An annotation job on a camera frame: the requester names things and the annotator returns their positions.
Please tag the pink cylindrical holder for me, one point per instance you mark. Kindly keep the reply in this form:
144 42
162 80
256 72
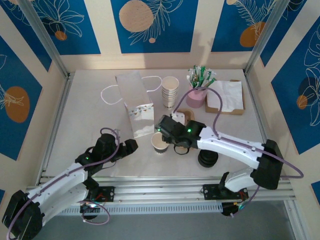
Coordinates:
196 100

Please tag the aluminium frame post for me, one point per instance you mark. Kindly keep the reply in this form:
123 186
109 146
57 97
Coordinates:
265 32
45 37

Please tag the stack of white napkins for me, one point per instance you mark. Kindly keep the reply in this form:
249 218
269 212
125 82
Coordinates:
230 96

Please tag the aluminium frame side rail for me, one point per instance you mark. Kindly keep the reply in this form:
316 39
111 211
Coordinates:
262 120
57 120

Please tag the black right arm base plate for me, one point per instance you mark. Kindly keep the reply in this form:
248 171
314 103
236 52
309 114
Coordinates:
211 191

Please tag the printed paper gift bag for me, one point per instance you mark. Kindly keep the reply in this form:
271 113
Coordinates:
137 100

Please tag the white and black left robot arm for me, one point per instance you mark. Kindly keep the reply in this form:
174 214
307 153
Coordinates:
62 200

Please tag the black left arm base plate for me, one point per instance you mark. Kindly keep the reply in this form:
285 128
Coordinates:
107 193

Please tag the black controller box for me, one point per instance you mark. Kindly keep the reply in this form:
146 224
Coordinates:
87 210
228 210

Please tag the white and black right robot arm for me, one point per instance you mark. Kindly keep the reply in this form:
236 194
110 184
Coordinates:
225 150

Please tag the black paper coffee cup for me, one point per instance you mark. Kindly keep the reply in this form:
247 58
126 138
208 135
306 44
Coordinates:
160 147

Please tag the stack of paper cups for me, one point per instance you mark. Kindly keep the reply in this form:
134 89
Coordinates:
170 83

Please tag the bundle of green-white wrapped stirrers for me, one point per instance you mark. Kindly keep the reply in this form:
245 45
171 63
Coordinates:
200 77

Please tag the brown pulp cup carrier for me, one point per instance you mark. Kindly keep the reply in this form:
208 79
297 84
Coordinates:
188 115

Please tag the aluminium frame cross rail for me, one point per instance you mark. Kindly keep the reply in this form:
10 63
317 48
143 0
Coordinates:
160 190

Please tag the brown cardboard napkin tray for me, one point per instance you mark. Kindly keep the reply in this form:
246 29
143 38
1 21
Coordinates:
225 113

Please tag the stack of black cup lids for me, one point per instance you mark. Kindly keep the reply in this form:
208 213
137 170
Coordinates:
207 158

